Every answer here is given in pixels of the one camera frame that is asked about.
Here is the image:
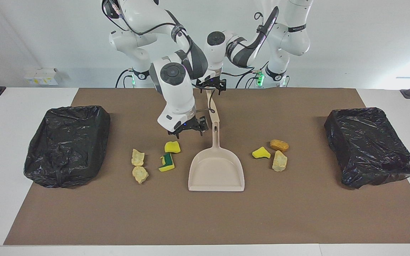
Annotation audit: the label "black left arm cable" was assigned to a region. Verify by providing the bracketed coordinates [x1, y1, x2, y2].
[222, 7, 281, 78]

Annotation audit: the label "beige brush black bristles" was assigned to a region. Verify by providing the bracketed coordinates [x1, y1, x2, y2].
[206, 89, 220, 123]

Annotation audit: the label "black bag lined bin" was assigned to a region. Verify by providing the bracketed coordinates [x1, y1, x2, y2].
[324, 107, 410, 190]
[23, 105, 111, 189]

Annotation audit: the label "brown table mat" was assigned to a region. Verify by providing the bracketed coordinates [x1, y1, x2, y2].
[3, 88, 410, 246]

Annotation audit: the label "white wall socket box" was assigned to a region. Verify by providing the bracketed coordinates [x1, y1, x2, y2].
[25, 68, 59, 86]

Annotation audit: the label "beige plastic dustpan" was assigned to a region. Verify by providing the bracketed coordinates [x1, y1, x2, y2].
[188, 121, 245, 192]

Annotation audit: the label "pale toy pastry piece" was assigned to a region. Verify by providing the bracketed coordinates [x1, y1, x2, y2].
[132, 166, 149, 184]
[131, 149, 145, 167]
[272, 150, 288, 172]

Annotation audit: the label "black base cable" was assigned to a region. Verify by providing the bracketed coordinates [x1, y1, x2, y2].
[236, 70, 261, 89]
[115, 69, 134, 89]

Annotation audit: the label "yellow green sponge piece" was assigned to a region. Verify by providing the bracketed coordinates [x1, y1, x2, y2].
[158, 153, 176, 172]

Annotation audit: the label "brown toy nugget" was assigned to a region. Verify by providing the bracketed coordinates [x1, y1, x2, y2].
[270, 139, 289, 152]

